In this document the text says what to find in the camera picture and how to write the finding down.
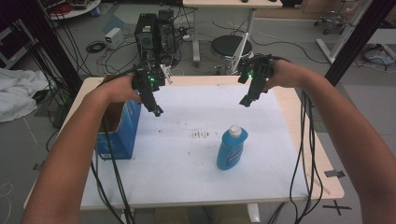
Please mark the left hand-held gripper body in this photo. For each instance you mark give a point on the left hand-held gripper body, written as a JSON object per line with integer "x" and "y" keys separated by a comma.
{"x": 148, "y": 79}

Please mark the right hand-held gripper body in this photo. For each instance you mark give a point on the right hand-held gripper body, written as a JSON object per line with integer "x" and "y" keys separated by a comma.
{"x": 260, "y": 69}

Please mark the blue cardboard box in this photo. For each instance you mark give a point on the blue cardboard box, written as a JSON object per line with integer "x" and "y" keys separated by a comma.
{"x": 124, "y": 133}

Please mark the blue bottle with white cap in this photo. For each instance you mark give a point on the blue bottle with white cap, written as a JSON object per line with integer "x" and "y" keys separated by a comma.
{"x": 231, "y": 149}

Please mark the person's right hand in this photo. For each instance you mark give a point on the person's right hand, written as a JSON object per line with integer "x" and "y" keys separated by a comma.
{"x": 288, "y": 74}

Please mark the person's left hand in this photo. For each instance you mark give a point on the person's left hand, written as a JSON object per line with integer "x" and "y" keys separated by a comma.
{"x": 120, "y": 88}

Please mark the black round stool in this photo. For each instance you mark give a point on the black round stool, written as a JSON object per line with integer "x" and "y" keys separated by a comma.
{"x": 229, "y": 45}

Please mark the black computer tower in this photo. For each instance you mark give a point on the black computer tower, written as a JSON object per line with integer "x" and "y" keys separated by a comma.
{"x": 145, "y": 34}
{"x": 166, "y": 31}

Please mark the small white box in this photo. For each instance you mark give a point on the small white box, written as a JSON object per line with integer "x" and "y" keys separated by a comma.
{"x": 113, "y": 38}

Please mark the white-legged wooden desk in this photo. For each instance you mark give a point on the white-legged wooden desk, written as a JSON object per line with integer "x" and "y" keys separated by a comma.
{"x": 230, "y": 3}

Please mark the white table sheet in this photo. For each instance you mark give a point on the white table sheet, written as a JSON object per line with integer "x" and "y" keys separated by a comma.
{"x": 186, "y": 174}

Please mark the office chair base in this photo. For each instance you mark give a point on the office chair base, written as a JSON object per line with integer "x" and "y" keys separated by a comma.
{"x": 331, "y": 21}

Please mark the white metal stand leg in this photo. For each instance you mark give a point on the white metal stand leg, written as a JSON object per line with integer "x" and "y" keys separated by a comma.
{"x": 342, "y": 37}

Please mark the white round table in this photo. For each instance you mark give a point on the white round table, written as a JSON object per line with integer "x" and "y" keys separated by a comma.
{"x": 77, "y": 11}

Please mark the black tape strip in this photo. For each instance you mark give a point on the black tape strip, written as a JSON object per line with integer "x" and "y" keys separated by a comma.
{"x": 334, "y": 174}

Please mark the person's khaki trousers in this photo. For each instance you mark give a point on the person's khaki trousers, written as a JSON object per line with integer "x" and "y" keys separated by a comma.
{"x": 183, "y": 216}

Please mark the white cloth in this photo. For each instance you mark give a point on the white cloth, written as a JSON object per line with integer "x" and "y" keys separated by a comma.
{"x": 17, "y": 93}

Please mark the black tape cross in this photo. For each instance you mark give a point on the black tape cross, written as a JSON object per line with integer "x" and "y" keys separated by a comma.
{"x": 336, "y": 207}

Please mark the black metal post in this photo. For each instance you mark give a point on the black metal post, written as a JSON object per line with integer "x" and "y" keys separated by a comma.
{"x": 358, "y": 40}
{"x": 53, "y": 40}

